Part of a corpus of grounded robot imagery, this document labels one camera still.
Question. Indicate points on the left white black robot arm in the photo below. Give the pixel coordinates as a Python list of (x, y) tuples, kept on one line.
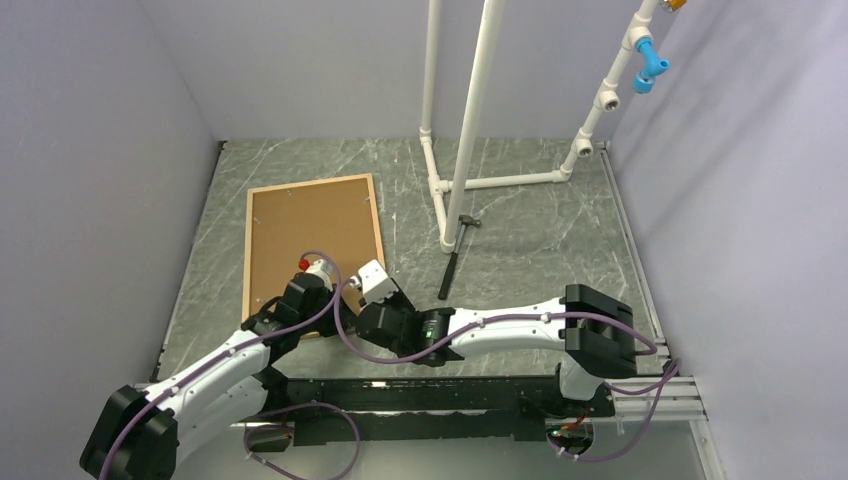
[(146, 433)]

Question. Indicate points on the aluminium extrusion rail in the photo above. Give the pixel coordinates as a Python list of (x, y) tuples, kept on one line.
[(679, 400)]

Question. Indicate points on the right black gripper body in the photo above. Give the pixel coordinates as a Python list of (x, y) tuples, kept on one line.
[(398, 302)]

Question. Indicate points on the white PVC pipe structure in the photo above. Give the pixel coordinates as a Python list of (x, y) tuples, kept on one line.
[(448, 195)]

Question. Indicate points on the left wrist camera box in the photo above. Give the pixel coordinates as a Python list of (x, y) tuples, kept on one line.
[(320, 268)]

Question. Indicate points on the wooden picture frame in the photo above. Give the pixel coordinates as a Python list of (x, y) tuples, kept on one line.
[(335, 219)]

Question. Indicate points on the black handle hammer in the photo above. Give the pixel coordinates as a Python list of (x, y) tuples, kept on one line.
[(465, 222)]

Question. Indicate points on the blue pipe fitting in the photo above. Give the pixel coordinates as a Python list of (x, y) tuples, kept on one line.
[(653, 66)]

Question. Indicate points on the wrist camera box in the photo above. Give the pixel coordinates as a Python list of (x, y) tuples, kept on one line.
[(320, 268), (373, 283)]

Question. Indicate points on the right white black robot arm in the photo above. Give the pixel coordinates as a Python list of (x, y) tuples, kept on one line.
[(594, 333)]

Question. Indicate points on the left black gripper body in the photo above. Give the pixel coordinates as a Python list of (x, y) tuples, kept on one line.
[(325, 325)]

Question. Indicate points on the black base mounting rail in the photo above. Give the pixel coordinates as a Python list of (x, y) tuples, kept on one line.
[(520, 408)]

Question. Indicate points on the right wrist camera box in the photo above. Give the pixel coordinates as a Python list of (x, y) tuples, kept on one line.
[(373, 283)]

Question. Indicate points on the yellow pipe cap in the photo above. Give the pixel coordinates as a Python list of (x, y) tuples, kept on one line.
[(672, 5)]

